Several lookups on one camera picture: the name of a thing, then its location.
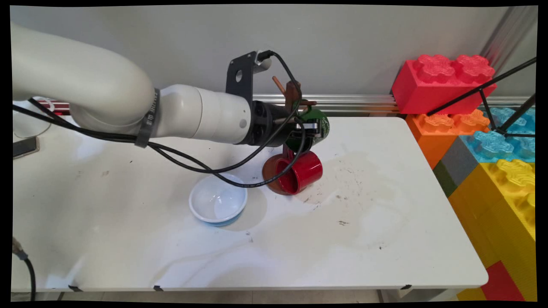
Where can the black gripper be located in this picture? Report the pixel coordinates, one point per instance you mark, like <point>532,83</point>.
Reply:
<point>266,119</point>

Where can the green enamel mug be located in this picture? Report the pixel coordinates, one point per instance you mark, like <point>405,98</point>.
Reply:
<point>322,124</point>

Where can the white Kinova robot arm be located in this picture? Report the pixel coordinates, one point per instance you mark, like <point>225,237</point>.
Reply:
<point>102,90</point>

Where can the red enamel mug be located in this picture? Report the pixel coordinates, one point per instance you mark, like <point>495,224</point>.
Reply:
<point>308,169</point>

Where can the brown wooden mug tree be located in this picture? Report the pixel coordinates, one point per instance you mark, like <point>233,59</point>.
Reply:
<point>293,92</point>

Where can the white bowl blue outside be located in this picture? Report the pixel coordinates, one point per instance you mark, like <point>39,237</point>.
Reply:
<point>216,201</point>

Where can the giant red building block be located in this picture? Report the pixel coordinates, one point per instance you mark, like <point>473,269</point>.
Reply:
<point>428,90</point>

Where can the giant orange building block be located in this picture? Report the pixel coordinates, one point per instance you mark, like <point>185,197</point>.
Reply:
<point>436,132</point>

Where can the giant dark green building block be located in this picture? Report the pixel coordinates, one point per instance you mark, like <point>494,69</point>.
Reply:
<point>444,179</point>

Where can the giant grey building block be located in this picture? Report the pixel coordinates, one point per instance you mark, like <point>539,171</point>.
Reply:
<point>460,162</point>

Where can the black tripod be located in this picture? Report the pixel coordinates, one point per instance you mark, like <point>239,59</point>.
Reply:
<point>488,87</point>

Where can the giant blue building block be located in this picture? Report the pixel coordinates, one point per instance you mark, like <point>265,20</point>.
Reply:
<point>492,147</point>

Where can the giant yellow building block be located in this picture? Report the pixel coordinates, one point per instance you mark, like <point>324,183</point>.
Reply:
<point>501,205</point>

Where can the flat red building block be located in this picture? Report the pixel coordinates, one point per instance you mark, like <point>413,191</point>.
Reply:
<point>503,284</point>

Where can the small red object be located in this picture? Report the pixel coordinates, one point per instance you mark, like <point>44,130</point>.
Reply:
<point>60,107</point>

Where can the white ceramic mug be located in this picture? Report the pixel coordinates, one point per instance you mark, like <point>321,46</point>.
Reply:
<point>28,126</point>

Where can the dark smartphone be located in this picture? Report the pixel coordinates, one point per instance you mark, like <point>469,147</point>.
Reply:
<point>25,147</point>

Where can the aluminium rail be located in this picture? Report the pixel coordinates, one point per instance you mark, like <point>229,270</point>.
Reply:
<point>351,102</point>

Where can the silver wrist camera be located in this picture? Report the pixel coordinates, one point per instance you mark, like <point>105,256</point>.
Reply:
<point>264,63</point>

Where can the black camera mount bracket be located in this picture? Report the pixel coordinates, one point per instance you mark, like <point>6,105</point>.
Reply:
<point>239,87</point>

